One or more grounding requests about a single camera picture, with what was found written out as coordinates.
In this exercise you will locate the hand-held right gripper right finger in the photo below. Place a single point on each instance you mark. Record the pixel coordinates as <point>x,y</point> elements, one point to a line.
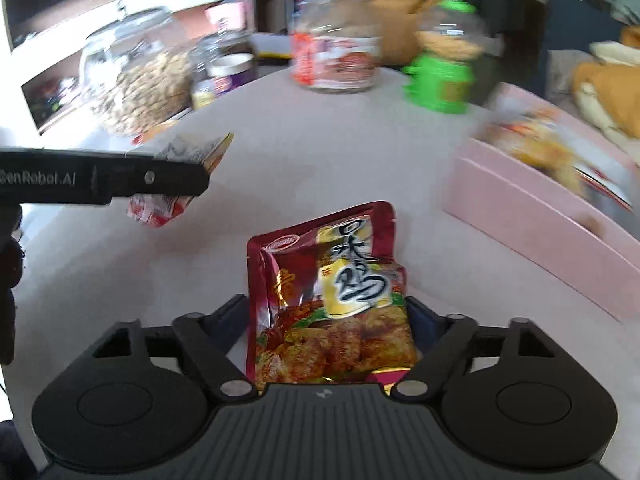
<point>425,325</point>

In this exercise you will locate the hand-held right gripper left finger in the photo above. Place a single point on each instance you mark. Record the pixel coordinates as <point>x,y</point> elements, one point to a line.
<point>232,317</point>

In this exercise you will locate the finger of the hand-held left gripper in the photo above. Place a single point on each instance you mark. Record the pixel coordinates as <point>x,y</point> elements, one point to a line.
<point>165,177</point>

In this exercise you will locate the red yellow snack packet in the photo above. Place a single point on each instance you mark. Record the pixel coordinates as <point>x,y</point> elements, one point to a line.
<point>155,210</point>

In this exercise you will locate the dark red snack pouch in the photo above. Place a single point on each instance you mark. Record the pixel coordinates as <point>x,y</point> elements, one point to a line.
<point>345,280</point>

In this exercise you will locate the pink organizer box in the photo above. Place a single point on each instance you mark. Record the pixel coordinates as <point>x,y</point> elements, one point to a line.
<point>525,230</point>

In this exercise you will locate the yellow panda snack bag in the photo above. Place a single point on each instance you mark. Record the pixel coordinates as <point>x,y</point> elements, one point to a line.
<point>545,155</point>

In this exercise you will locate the yellow plate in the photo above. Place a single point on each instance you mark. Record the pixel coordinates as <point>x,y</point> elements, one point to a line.
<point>155,132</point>

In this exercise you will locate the small yellow bottle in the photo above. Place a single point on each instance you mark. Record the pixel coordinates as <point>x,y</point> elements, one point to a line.
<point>202,96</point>

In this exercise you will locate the glass jar of peanuts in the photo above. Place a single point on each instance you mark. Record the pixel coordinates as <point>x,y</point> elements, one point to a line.
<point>145,90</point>

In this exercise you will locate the purple paper cup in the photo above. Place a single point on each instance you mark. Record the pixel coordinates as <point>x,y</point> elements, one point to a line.
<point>232,77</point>

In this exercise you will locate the glass jar with dark contents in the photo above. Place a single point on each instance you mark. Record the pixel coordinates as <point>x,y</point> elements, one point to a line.
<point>220,45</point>

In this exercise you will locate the white tablecloth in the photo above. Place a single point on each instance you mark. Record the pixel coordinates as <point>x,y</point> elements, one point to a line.
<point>325,160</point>

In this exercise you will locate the plastic jar with gold lid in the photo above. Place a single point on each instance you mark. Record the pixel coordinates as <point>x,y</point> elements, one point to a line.
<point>335,60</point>

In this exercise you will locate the green gumball machine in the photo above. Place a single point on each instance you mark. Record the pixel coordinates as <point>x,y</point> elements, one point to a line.
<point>437,85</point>

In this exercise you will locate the yellow sofa cushion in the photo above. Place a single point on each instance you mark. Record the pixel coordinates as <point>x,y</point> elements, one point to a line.
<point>395,25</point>

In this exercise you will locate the yellow blanket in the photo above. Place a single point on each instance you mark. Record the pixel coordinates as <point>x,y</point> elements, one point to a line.
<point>605,85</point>

